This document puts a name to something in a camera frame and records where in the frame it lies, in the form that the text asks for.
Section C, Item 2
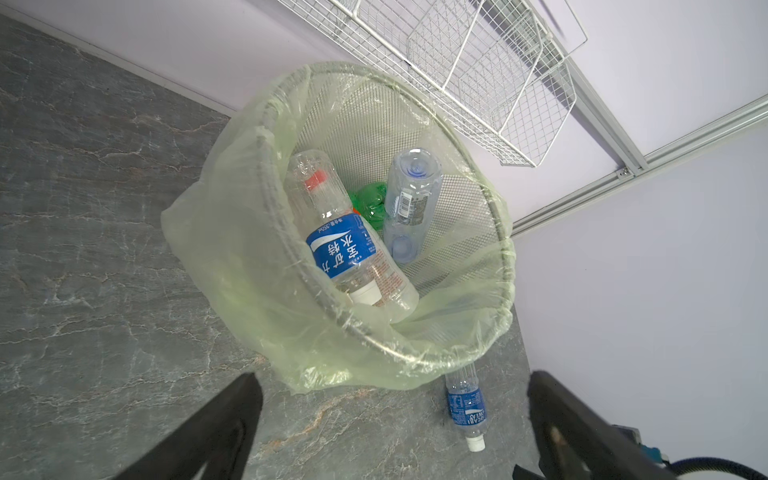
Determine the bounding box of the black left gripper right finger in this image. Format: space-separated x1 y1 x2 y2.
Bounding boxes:
527 371 675 479

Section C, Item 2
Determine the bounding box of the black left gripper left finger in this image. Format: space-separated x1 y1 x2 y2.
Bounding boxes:
116 373 263 479

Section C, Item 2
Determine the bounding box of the clear bottle red cap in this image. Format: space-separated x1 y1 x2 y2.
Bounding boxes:
302 169 421 325

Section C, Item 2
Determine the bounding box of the green soda bottle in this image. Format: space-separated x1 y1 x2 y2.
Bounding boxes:
348 182 387 231

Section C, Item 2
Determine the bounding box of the long clear bottle blue cap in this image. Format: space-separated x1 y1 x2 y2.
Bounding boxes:
383 148 444 265

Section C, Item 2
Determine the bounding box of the water bottle blue label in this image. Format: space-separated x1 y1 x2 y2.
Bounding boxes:
444 364 488 453
284 150 383 306

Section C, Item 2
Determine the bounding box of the mesh bin with green bag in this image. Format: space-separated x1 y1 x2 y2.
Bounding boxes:
161 62 515 393

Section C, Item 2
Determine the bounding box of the white wire shelf basket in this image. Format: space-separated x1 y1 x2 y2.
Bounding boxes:
284 0 577 167

